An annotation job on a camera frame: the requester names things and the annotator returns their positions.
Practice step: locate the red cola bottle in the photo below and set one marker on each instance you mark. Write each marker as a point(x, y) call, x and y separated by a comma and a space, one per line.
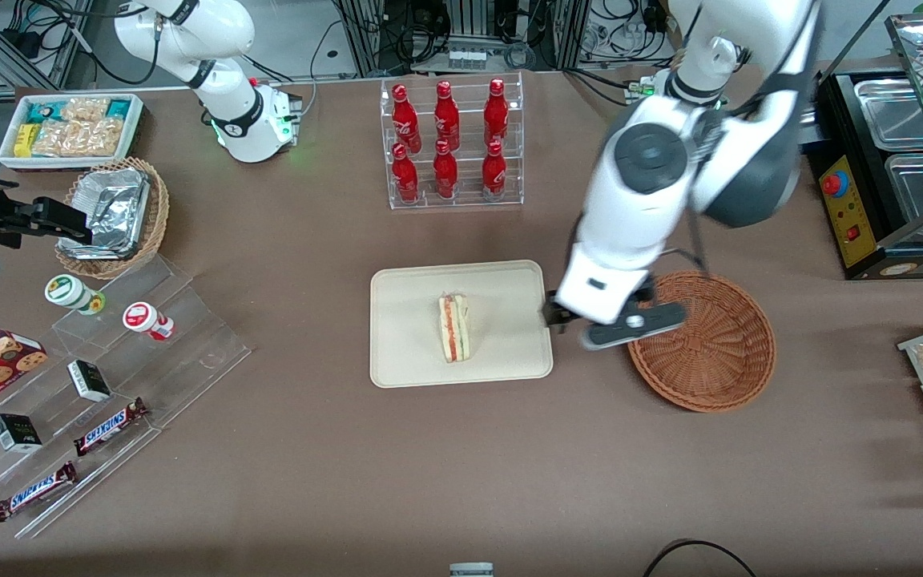
point(446, 116)
point(405, 120)
point(496, 114)
point(445, 172)
point(405, 176)
point(493, 171)

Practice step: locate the small grey device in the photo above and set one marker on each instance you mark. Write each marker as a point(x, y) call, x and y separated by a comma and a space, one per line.
point(471, 570)

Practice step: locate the red lid yogurt cup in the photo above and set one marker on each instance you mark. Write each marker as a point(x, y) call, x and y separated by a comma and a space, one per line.
point(141, 317)

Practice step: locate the brown wicker basket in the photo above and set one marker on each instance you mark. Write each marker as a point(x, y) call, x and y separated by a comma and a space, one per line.
point(718, 361)

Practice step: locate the black hot food warmer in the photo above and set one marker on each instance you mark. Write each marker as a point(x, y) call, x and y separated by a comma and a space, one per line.
point(862, 200)

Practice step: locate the small black carton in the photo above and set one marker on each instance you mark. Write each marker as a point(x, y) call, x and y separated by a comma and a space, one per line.
point(90, 381)
point(17, 433)

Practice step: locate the yellow snack packet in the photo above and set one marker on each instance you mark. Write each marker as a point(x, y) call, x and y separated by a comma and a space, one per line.
point(25, 140)

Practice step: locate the large clear cracker bag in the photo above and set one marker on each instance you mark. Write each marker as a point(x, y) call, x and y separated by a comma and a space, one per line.
point(77, 138)

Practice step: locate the aluminium equipment frame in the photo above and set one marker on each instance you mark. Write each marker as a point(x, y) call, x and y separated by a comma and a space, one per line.
point(461, 24)

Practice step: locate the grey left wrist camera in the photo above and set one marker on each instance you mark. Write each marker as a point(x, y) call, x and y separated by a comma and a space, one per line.
point(634, 324)

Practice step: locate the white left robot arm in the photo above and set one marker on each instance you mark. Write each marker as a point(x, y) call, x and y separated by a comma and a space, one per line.
point(630, 216)

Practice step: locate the light tan wicker basket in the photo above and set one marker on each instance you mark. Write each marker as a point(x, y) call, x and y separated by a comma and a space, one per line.
point(159, 212)

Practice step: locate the beige plastic tray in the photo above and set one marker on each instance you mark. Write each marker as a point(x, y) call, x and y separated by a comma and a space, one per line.
point(405, 328)

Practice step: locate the small clear cracker bag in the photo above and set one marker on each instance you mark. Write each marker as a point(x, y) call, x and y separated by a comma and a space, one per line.
point(85, 108)

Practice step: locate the Snickers chocolate bar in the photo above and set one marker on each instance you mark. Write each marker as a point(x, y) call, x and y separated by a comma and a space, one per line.
point(33, 490)
point(109, 426)

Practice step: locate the triangular sandwich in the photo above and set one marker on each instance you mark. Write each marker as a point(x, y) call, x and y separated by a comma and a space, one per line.
point(454, 328)

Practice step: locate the grey connector block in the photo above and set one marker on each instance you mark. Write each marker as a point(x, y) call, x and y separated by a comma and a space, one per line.
point(467, 60)

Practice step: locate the clear acrylic stepped display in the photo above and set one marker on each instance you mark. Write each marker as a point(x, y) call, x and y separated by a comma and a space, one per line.
point(189, 336)

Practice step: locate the clear acrylic bottle rack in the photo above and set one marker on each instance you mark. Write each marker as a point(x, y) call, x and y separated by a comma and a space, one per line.
point(469, 202)

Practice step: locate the green lid yogurt cup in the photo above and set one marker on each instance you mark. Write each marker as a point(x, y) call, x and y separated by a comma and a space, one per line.
point(67, 291)

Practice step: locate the green snack packet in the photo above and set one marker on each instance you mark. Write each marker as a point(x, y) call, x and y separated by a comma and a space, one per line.
point(43, 110)

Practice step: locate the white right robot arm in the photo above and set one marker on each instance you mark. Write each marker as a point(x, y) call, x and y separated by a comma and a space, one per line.
point(241, 120)

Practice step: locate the teal snack packet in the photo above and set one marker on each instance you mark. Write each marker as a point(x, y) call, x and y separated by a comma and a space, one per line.
point(118, 109)

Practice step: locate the aluminium foil container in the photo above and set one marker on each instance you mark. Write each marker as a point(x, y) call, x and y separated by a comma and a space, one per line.
point(113, 220)
point(109, 176)

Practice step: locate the white rectangular snack bin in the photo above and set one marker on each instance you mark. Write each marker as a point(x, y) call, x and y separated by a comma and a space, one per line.
point(135, 128)

